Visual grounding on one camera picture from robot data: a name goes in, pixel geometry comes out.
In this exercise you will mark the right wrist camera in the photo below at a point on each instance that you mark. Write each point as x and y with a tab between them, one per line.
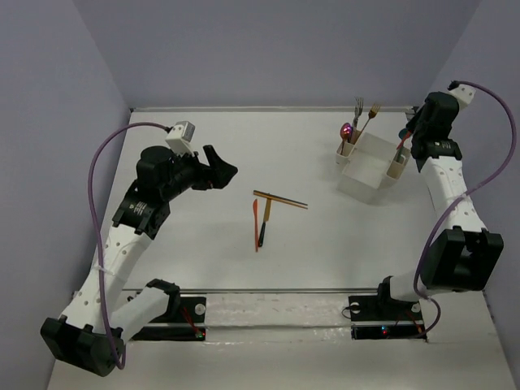
464	93

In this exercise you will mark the gold knife dark handle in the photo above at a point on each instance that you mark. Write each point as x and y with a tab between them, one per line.
266	216

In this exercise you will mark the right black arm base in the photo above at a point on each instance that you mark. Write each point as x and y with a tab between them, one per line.
372	319

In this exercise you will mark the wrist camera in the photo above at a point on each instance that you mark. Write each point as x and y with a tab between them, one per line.
464	93
179	138

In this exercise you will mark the gold fork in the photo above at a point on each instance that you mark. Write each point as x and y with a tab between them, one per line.
373	111

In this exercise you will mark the silver fork dark handle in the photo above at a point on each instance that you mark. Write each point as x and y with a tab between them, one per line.
357	114

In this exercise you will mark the iridescent spoon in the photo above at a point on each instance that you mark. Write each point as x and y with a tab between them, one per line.
346	132

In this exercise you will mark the metal table rail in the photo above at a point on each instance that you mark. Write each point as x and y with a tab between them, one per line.
178	109

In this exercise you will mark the white utensil caddy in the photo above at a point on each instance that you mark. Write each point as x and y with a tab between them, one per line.
369	167

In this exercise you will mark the teal spoon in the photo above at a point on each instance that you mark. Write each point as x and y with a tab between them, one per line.
399	152

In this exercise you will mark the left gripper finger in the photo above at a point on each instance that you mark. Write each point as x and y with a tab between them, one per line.
221	174
212	157

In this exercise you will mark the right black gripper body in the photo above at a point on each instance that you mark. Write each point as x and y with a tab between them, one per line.
415	124

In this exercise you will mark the orange chopstick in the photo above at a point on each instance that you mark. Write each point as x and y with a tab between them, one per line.
282	200

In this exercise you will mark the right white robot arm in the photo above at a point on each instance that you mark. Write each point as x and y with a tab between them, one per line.
460	253

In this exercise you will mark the dark blue chopstick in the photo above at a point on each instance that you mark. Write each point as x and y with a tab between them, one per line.
275	195

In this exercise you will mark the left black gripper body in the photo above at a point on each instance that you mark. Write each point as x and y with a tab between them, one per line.
207	172

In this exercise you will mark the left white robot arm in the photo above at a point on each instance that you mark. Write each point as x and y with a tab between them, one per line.
92	333

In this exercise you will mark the orange spoon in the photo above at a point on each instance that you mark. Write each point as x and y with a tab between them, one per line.
404	138

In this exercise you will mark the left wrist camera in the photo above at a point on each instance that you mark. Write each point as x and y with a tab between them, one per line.
179	138

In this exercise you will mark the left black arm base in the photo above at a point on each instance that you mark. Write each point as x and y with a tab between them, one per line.
187	323

